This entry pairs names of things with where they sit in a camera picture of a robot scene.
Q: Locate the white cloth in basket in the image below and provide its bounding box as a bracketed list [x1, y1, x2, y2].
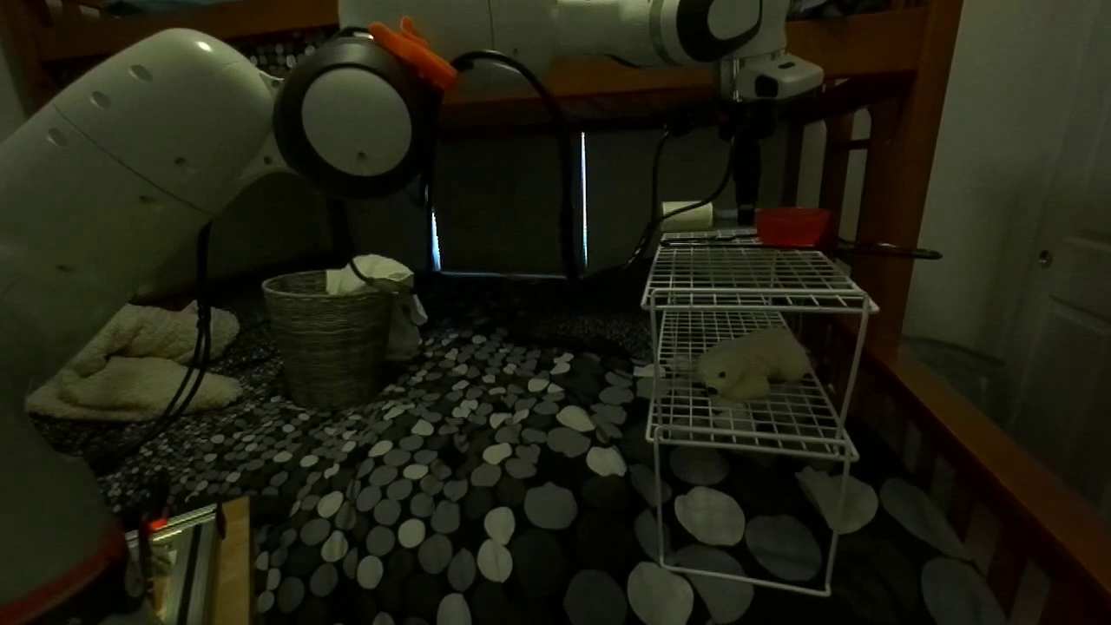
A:
[322, 252, 429, 365]

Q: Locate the black hanging base cable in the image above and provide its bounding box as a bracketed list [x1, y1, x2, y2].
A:
[118, 219, 221, 455]

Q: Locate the black pebble-print bedspread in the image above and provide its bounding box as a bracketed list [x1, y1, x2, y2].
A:
[47, 283, 1047, 625]

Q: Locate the green translucent box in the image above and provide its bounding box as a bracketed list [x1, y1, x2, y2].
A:
[118, 501, 225, 625]

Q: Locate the white crumpled towel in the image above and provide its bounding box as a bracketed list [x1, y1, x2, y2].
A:
[21, 299, 247, 425]

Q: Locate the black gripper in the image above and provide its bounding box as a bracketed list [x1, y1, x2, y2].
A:
[725, 102, 770, 238]

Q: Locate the white plush toy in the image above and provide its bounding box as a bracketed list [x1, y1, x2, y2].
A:
[695, 325, 816, 405]

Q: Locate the orange plastic clip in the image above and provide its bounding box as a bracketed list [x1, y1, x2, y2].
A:
[367, 14, 461, 98]

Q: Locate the white room door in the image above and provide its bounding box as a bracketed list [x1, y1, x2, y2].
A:
[1000, 0, 1111, 518]

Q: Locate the wooden bunk bed frame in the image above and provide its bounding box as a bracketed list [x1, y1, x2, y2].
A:
[21, 0, 1111, 625]

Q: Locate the red bowl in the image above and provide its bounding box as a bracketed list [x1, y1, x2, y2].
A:
[755, 205, 838, 255]

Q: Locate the white wire two-tier rack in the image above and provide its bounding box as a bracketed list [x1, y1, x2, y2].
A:
[640, 233, 883, 604]

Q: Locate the dark window blind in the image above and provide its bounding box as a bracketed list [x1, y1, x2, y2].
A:
[206, 124, 812, 293]

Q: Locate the grey woven basket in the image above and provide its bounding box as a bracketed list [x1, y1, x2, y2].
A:
[261, 268, 395, 413]

